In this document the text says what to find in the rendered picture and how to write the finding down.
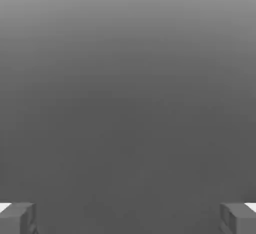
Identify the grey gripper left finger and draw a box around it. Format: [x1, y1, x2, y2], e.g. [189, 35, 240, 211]
[0, 201, 39, 234]

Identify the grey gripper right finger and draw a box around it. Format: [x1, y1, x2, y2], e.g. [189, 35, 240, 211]
[218, 201, 256, 234]

